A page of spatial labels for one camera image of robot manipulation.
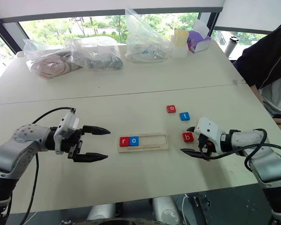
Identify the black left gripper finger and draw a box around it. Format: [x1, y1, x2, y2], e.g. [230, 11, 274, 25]
[82, 125, 111, 136]
[72, 152, 109, 163]

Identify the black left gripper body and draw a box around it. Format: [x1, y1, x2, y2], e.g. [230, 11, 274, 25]
[60, 127, 85, 163]

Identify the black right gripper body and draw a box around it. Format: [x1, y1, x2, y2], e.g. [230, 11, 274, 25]
[197, 134, 216, 162]

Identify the red letter b block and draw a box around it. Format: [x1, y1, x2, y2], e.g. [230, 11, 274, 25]
[182, 132, 195, 143]

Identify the wooden letter tray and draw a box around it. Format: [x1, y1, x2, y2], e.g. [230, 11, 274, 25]
[118, 132, 170, 154]

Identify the silver rounded robot leg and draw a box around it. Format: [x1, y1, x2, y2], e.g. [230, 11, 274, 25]
[151, 195, 181, 224]
[86, 203, 116, 221]

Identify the plastic bag with grey contents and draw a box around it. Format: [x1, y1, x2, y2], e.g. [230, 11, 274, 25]
[65, 37, 124, 71]

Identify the clear plastic container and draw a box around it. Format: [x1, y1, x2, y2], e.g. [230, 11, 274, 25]
[170, 34, 190, 60]

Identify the plastic bag with pink contents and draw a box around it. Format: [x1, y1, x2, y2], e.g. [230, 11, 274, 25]
[22, 38, 83, 80]

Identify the purple tissue box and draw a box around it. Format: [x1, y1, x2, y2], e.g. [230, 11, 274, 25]
[186, 19, 212, 54]

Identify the white bottle with black lid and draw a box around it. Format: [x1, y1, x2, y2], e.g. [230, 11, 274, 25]
[224, 35, 240, 58]

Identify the yellow plastic cup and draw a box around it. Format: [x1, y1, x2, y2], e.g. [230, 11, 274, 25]
[173, 29, 189, 49]

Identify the tall clear plastic bag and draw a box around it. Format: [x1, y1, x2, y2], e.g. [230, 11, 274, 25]
[125, 7, 173, 64]

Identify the person in dark jacket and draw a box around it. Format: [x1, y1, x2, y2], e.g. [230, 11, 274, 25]
[232, 15, 281, 139]

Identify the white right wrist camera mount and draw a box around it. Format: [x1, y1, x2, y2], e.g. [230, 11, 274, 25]
[193, 117, 226, 155]

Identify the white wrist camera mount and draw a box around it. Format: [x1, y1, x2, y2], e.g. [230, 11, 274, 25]
[53, 111, 81, 155]
[193, 117, 226, 155]

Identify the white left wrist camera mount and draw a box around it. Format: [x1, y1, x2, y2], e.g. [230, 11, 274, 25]
[53, 111, 81, 155]

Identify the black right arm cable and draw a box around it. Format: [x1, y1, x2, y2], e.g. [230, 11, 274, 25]
[198, 128, 281, 173]

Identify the thin white cable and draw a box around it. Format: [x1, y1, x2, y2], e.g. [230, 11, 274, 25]
[181, 194, 188, 218]

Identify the black metal bracket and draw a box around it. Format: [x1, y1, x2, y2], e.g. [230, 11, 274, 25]
[192, 194, 215, 225]

